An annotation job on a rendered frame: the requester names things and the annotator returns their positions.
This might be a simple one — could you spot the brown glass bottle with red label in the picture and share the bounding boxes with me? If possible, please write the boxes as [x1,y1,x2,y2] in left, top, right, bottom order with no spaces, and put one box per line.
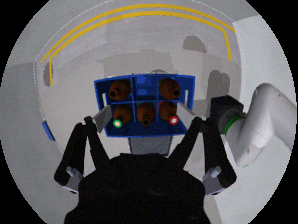
[158,101,178,125]

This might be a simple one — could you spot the brown bottle with blue label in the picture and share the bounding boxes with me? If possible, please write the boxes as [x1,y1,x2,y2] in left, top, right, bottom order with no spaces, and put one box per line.
[113,103,134,128]

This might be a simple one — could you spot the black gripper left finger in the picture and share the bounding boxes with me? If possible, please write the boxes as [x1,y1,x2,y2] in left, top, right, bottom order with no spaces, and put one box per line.
[54,105,125,194]

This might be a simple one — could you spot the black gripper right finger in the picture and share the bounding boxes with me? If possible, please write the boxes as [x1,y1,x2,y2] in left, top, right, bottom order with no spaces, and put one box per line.
[148,102,237,196]

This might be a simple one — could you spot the dark blue crate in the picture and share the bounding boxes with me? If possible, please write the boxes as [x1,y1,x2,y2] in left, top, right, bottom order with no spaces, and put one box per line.
[94,74,195,138]

